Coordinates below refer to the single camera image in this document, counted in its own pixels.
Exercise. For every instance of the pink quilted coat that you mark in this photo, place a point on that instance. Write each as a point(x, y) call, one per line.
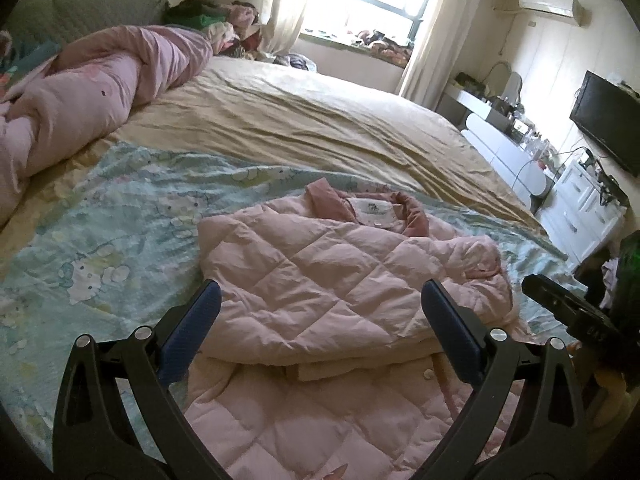
point(310, 280)

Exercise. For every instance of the white drawer cabinet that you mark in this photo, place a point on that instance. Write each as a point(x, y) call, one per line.
point(575, 205)

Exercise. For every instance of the windowsill clutter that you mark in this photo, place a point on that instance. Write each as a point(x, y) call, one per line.
point(385, 47)

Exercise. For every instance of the grey padded headboard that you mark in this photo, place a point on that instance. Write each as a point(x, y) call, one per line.
point(100, 7)

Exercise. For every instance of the black television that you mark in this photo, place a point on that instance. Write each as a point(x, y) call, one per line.
point(605, 115)

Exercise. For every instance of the cream curtain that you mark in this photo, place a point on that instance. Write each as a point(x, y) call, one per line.
point(435, 45)
point(292, 10)

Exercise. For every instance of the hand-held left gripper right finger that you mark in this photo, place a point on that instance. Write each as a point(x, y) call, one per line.
point(450, 322)

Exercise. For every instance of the round vanity mirror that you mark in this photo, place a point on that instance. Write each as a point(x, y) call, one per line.
point(512, 85)

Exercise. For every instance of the white air conditioner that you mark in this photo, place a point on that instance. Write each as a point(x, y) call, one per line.
point(547, 4)

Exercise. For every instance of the blue cartoon printed sheet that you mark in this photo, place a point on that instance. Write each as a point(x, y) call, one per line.
point(125, 240)

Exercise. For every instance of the pile of clothes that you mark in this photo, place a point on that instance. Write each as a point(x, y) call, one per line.
point(235, 15)

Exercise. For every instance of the floral blanket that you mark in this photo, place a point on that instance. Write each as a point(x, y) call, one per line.
point(30, 56)

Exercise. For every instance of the beige bed sheet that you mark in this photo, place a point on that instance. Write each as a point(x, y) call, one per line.
point(325, 125)

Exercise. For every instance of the dark clothes heap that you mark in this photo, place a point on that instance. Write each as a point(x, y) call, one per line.
point(590, 270)

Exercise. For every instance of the white dressing table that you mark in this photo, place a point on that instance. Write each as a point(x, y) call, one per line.
point(500, 150)

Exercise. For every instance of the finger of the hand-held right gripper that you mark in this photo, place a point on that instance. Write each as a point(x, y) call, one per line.
point(570, 307)

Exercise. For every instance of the dark crumpled garment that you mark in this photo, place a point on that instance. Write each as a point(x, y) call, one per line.
point(297, 62)

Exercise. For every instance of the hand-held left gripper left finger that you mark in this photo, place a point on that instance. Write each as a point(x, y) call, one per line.
point(192, 322)

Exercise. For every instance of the pink duvet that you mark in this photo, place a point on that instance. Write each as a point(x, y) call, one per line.
point(75, 95)

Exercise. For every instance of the white dressing desk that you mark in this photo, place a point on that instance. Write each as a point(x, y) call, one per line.
point(472, 97)

